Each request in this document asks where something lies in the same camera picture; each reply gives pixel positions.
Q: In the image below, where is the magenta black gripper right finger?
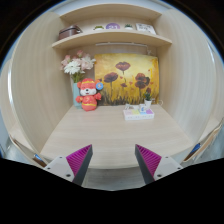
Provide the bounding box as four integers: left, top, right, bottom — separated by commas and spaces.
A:
134, 143, 184, 185

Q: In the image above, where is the small green plant left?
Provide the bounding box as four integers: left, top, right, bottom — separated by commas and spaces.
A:
93, 25, 104, 30

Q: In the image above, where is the light blue vase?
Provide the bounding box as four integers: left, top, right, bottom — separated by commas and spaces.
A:
73, 82, 81, 109

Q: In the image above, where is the wooden shelf board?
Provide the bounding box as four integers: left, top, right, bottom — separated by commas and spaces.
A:
52, 29, 172, 49

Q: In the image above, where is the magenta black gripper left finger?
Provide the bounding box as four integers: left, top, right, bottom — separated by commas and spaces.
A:
43, 144, 94, 187

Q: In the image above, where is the poppy flower painting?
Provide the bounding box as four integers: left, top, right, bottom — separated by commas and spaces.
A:
94, 53, 159, 106

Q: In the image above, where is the pink white flower bouquet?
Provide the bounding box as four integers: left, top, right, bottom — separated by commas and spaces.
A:
60, 50, 95, 83

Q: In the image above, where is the small green plant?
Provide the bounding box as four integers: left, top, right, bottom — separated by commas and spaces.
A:
124, 24, 133, 30
93, 25, 104, 30

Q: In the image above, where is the small green plant right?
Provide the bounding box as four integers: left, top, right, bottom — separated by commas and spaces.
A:
124, 24, 133, 30

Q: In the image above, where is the purple round ornament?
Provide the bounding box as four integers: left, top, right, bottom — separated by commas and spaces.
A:
106, 23, 120, 29

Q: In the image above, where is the red plush mouse toy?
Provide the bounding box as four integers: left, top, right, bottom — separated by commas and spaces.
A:
76, 78, 101, 111

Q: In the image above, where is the small potted plant white pot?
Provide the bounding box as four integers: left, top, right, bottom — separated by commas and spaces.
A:
144, 92, 152, 109

